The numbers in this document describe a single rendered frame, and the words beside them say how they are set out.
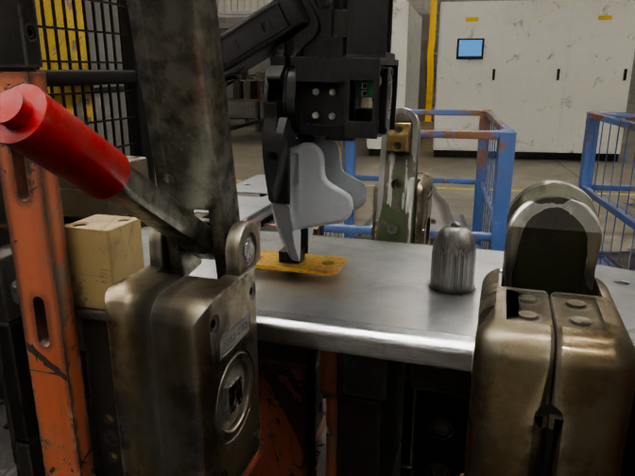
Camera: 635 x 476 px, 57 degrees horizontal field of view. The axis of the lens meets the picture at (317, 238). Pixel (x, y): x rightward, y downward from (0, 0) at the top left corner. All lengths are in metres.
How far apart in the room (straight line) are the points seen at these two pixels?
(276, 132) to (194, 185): 0.11
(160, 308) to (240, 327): 0.05
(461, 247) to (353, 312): 0.09
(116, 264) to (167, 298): 0.09
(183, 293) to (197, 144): 0.07
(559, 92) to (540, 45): 0.65
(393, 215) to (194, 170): 0.32
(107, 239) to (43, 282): 0.04
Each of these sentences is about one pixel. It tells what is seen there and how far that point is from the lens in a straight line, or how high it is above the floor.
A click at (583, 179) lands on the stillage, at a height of 0.59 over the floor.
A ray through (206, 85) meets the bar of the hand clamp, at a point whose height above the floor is 1.15.
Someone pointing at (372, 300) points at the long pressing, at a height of 1.00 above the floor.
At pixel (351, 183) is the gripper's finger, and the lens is 0.46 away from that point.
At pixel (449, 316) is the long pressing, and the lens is 0.39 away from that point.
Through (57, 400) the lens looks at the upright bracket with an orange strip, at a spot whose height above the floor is 0.96.
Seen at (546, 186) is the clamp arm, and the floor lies 1.11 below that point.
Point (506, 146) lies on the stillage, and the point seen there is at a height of 0.89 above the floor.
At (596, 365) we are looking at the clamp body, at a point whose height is 1.06.
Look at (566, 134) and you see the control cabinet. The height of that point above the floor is 0.34.
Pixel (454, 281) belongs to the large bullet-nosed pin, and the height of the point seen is 1.01.
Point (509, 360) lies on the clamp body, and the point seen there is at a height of 1.06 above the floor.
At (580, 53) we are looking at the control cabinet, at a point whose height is 1.36.
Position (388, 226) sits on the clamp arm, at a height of 1.01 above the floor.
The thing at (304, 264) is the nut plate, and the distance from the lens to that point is 0.46.
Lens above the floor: 1.15
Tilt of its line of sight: 16 degrees down
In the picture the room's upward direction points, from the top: straight up
